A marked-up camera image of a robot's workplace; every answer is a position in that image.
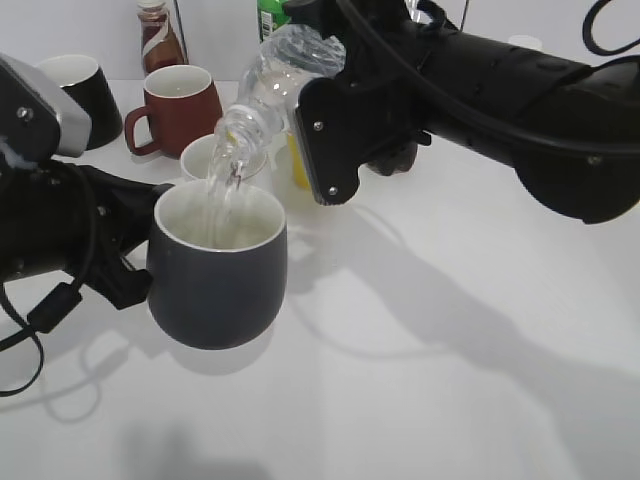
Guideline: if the black ceramic mug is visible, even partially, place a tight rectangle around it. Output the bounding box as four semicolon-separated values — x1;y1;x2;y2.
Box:
36;54;123;150

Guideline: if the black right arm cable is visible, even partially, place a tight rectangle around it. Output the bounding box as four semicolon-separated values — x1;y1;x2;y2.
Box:
333;0;640;150

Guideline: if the yellow paper cup stack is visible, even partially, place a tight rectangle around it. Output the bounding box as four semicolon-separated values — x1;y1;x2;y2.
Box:
286;131;311;191

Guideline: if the clear water bottle green label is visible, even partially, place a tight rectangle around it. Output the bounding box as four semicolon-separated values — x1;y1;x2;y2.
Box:
208;23;346;182

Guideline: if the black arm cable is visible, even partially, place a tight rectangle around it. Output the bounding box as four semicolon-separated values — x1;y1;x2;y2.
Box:
0;164;97;398
333;0;640;150

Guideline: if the brown coffee drink bottle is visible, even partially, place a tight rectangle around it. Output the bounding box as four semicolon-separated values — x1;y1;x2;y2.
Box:
136;0;187;75

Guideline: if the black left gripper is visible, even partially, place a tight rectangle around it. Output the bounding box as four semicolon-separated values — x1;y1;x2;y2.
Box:
1;160;175;310

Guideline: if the brown-red ceramic mug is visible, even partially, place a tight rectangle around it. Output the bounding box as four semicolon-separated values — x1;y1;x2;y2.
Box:
124;65;223;158

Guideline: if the white ceramic mug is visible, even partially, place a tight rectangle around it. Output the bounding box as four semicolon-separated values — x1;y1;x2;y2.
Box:
180;134;273;192

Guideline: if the dark grey ceramic mug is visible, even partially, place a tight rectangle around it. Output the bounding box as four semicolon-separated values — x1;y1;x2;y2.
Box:
146;180;288;350

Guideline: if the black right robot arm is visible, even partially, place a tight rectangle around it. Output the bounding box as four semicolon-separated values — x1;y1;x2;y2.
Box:
206;1;639;227

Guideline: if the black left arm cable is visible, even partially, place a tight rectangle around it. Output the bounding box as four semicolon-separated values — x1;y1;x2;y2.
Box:
0;164;97;398

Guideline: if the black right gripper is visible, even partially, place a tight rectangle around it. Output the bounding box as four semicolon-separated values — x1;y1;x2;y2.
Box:
292;29;432;206

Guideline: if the white yogurt drink bottle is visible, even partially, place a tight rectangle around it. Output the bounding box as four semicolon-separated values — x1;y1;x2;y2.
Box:
508;34;543;51

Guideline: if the green soda bottle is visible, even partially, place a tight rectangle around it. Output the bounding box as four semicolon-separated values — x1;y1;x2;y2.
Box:
256;0;290;42

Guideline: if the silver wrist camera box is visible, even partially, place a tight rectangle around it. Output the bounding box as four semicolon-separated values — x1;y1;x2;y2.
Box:
1;54;92;170

